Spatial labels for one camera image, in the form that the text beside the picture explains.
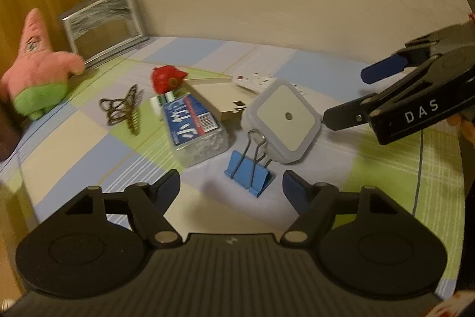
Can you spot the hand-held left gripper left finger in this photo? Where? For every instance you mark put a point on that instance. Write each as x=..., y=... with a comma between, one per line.
x=169, y=187

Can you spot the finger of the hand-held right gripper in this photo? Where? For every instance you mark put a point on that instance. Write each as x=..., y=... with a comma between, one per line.
x=382, y=70
x=341, y=116

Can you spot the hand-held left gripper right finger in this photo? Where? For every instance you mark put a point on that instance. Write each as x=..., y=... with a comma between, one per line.
x=293, y=187

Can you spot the blue binder clip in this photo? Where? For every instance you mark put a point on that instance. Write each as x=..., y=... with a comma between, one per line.
x=246, y=174

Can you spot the white square night light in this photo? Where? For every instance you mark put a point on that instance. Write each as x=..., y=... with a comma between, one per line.
x=285, y=116

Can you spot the green and white small tube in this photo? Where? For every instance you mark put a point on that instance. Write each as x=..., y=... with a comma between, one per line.
x=159, y=102

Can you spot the beige plastic tray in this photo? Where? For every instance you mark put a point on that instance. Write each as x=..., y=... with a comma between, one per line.
x=215, y=98

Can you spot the person's right hand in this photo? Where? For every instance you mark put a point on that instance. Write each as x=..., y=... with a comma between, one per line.
x=464, y=130

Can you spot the clear pin box blue label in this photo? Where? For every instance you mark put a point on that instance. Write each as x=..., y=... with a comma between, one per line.
x=191, y=124

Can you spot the checkered pastel tablecloth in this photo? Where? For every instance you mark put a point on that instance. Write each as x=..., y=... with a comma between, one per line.
x=92, y=161

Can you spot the white power strip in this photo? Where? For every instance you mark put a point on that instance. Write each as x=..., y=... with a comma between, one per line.
x=259, y=81

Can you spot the metal butterfly hair clip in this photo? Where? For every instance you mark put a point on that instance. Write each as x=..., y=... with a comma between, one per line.
x=124, y=109

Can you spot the red strawberry toy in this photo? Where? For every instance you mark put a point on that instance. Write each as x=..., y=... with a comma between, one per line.
x=165, y=77

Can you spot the pink starfish plush toy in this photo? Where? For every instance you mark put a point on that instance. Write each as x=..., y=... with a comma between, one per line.
x=35, y=68

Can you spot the silver picture frame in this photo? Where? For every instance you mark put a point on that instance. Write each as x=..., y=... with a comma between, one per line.
x=104, y=23

